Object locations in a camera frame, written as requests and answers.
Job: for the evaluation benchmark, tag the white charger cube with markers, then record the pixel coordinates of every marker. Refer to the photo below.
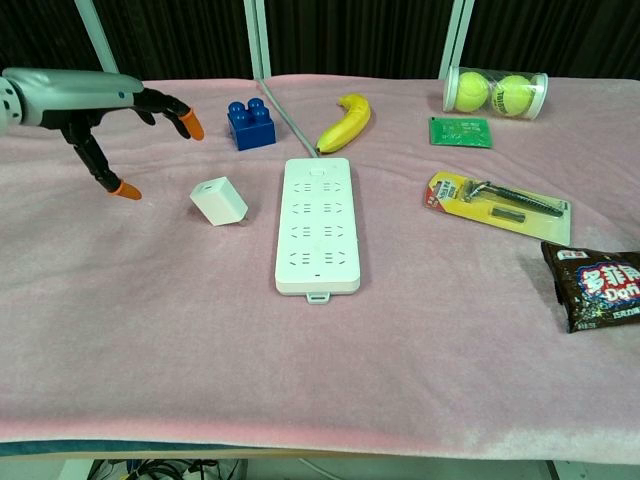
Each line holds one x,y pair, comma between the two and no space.
220,202

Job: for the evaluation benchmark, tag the brown chocolate snack bag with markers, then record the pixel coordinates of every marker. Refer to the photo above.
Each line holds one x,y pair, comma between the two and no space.
600,290

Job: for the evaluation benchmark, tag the blue toy brick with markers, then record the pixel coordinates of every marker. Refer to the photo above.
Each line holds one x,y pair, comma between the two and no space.
252,132

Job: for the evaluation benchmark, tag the white power strip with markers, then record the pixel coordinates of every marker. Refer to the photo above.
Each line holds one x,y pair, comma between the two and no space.
317,245

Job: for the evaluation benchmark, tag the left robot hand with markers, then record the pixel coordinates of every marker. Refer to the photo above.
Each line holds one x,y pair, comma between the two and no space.
75,92

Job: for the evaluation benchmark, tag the plain yellow tennis ball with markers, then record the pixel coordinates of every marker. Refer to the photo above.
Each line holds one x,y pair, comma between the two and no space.
471,91

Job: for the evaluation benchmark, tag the printed yellow tennis ball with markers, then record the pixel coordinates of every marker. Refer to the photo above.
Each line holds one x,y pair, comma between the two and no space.
512,96

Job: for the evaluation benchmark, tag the yellow banana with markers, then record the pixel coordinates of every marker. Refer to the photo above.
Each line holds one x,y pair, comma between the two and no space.
350,125

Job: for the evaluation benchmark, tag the pink table cloth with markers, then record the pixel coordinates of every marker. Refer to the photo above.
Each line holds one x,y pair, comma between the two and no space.
150,325

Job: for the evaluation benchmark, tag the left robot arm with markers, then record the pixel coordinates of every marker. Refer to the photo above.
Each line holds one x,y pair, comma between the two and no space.
7,107

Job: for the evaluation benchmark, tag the razor in yellow blister pack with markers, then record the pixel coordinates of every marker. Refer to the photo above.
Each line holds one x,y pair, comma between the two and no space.
500,210

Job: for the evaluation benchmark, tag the clear tennis ball tube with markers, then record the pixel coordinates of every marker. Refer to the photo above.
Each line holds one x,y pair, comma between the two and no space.
449,90

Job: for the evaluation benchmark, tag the green sachet packet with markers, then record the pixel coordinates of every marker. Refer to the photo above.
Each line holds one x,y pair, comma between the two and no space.
460,132

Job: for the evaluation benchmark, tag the white aluminium frame post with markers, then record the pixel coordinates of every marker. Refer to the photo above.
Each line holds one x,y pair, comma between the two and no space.
257,40
456,35
97,37

